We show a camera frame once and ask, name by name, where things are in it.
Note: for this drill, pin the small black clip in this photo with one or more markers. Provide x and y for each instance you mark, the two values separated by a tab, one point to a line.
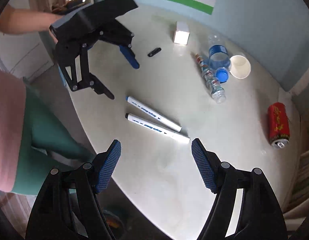
154	52

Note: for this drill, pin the upper white marker pen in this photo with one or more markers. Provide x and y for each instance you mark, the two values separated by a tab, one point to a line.
154	114

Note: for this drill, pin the white marker pen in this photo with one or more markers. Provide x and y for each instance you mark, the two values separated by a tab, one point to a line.
182	139
154	114

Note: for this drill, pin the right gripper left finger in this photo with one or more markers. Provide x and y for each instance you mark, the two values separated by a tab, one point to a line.
52	216

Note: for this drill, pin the left forearm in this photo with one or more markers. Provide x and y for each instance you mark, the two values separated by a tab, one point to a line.
22	21

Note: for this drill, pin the red drink can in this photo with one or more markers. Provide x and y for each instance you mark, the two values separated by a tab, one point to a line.
278	125

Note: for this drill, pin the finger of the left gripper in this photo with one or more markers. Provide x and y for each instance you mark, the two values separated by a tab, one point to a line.
72	58
129	55

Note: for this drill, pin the clear blue-label water bottle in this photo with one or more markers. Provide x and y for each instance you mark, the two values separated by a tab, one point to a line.
219	59

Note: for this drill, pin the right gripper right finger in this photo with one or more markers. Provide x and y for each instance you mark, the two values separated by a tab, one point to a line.
260	214

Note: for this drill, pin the small colourful slim bottle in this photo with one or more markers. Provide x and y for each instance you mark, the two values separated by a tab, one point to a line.
212	82

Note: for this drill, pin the lower white marker pen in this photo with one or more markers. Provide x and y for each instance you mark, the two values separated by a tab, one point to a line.
182	139

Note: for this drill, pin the pink clothed leg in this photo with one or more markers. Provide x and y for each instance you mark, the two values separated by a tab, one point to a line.
12	105

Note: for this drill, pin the white cardboard box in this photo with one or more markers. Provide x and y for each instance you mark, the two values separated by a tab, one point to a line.
181	34

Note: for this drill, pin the white paper cup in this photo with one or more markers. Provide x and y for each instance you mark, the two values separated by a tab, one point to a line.
240	67

